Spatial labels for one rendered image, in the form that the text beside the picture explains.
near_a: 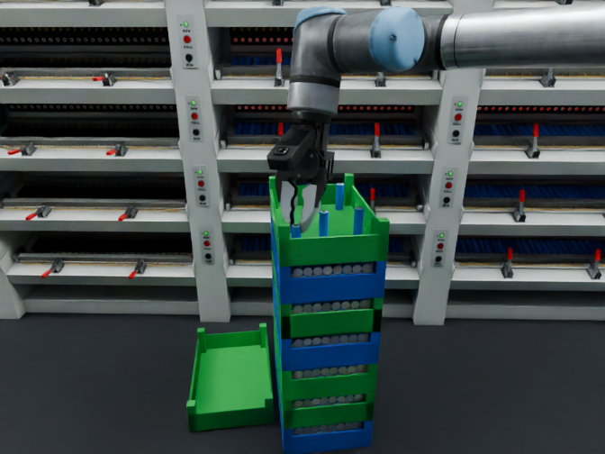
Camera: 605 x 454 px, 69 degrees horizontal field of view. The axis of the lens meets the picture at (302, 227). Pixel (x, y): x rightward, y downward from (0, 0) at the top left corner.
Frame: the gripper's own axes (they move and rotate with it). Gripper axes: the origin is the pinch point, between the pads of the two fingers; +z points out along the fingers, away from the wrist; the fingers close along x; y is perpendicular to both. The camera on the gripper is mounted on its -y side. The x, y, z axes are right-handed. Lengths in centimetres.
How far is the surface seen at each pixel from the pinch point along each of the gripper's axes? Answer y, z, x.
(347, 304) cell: 7.1, 14.9, -9.4
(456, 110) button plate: 52, -28, -21
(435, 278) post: 66, 21, -21
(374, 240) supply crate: 4.7, 1.1, -13.6
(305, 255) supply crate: -0.8, 5.0, -2.8
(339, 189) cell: 24.9, -5.5, 0.1
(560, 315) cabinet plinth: 89, 31, -61
